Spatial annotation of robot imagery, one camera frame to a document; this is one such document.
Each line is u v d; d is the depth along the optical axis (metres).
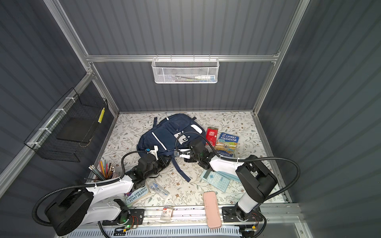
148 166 0.65
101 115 0.84
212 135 1.05
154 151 0.79
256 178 0.47
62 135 0.69
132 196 0.79
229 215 0.73
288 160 0.43
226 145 0.98
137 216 0.72
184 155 0.75
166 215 0.73
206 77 0.89
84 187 0.47
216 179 0.84
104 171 0.79
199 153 0.68
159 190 0.81
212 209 0.74
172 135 1.00
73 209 0.42
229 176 0.85
